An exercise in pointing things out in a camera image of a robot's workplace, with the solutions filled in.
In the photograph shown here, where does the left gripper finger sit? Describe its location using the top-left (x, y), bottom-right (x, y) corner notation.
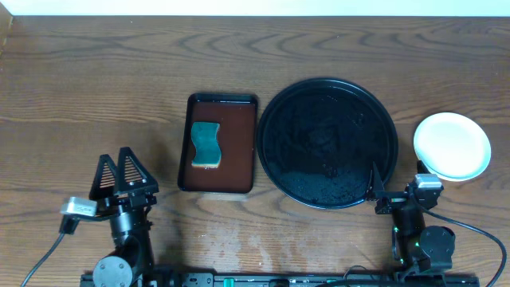
top-left (88, 154), bottom-right (116, 200)
top-left (113, 147), bottom-right (159, 195)

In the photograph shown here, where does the rectangular brown water tray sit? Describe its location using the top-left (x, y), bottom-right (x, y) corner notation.
top-left (178, 92), bottom-right (258, 194)

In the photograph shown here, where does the cardboard box corner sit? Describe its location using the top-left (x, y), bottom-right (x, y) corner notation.
top-left (0, 4), bottom-right (14, 53)

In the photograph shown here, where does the green yellow sponge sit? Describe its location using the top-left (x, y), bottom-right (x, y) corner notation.
top-left (191, 122), bottom-right (222, 169)

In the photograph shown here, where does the light green plate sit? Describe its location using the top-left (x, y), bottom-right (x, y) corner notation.
top-left (413, 112), bottom-right (492, 181)

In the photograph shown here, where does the round black tray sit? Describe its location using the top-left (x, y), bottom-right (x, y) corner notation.
top-left (257, 78), bottom-right (398, 209)

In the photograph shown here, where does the light blue front plate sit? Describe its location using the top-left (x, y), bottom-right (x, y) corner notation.
top-left (416, 152), bottom-right (492, 182)

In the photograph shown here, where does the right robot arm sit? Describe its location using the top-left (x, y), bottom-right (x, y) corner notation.
top-left (367, 164), bottom-right (455, 283)

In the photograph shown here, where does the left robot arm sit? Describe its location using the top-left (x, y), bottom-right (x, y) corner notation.
top-left (88, 147), bottom-right (159, 287)

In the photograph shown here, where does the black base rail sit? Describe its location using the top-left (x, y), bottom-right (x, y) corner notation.
top-left (79, 271), bottom-right (481, 287)

